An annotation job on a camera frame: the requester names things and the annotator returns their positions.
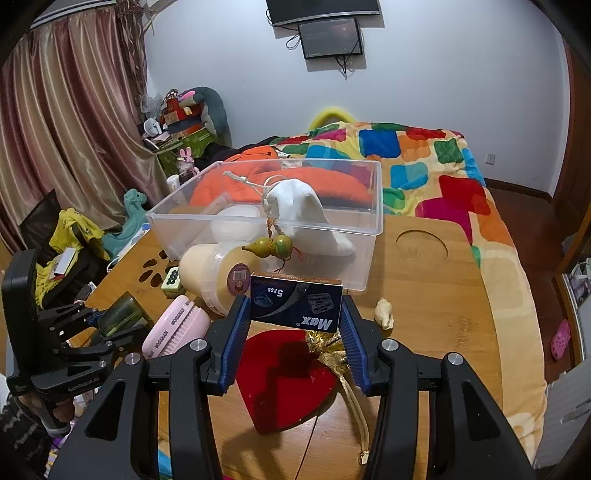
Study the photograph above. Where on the yellow cloth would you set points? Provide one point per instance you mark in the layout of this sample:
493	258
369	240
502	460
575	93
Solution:
74	230

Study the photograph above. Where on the wooden desktop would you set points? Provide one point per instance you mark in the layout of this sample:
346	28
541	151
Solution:
438	300

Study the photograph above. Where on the green gourd ornament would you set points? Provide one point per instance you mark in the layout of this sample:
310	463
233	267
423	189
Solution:
279	247

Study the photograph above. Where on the white small device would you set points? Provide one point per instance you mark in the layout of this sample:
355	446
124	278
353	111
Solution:
151	127

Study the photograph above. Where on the white small cup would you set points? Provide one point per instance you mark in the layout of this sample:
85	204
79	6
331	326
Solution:
173	183

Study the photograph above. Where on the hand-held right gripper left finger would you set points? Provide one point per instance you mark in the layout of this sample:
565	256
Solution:
238	332

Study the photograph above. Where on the black chair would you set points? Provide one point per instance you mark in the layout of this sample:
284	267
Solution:
39	217

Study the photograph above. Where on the white appliance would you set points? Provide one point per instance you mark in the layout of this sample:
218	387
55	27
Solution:
568	415

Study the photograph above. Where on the dark green cup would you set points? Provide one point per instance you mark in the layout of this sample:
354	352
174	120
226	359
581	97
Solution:
124	316

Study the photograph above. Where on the wooden wardrobe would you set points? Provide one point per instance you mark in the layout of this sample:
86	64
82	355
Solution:
575	184

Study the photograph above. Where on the white round container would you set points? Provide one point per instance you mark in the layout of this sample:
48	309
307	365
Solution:
235	221

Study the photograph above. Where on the small cream figurine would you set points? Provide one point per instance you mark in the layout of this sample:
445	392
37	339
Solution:
383	314

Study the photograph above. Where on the dark blue small box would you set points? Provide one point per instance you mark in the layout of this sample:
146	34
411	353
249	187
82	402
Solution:
291	300

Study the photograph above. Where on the green dinosaur plush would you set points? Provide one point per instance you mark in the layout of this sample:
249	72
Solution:
131	221

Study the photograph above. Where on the person's left hand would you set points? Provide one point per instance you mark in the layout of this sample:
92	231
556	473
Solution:
64	413

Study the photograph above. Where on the red velvet pouch gold trim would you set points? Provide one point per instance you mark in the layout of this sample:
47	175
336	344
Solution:
277	383

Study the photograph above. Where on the pink brown curtain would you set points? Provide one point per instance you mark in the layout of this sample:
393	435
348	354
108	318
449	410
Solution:
69	115

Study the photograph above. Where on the green dotted mahjong tile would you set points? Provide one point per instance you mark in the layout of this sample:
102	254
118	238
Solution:
171	279

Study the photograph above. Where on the small black wall monitor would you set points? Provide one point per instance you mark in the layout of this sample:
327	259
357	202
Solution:
330	39

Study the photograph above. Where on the pink clog shoe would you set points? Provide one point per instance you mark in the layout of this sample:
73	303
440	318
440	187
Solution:
560	341

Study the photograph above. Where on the large black wall monitor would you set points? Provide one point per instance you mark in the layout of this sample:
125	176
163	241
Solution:
323	11

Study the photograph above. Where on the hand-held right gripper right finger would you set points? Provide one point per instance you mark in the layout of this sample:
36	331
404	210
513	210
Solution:
353	341

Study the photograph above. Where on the cream plastic jar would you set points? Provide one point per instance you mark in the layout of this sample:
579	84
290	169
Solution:
207	272

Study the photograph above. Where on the grey plush cushion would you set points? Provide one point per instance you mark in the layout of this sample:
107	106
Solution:
214	106

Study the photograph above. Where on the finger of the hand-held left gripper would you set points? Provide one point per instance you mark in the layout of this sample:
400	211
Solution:
94	317
106	348

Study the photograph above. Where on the stack of colourful boxes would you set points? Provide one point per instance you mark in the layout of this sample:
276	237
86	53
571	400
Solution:
184	120

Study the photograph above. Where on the orange cloth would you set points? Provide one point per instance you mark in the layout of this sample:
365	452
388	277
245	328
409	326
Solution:
258	154

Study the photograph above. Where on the pink rabbit toy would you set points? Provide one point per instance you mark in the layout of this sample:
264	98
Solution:
187	161

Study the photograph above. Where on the pink brush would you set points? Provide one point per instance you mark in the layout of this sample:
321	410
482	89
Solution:
171	323

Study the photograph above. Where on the colourful patchwork blanket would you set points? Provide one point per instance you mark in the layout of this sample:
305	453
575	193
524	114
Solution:
461	194

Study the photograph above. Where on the clear plastic storage box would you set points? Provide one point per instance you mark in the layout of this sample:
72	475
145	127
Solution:
351	258

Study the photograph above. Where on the white cloth pouch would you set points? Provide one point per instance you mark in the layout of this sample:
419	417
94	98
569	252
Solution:
295	203

